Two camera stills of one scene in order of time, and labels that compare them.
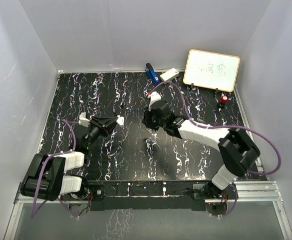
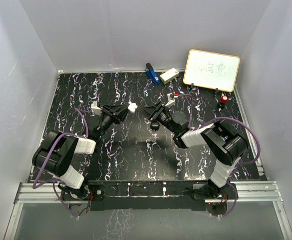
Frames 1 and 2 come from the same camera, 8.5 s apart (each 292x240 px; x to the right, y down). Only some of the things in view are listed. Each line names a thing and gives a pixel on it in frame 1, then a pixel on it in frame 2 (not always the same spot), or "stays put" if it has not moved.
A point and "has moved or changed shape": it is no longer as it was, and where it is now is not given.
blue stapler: (150, 72) stays put
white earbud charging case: (120, 120) has moved or changed shape
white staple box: (169, 75) stays put
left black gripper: (106, 125) to (118, 112)
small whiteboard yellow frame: (211, 70) stays put
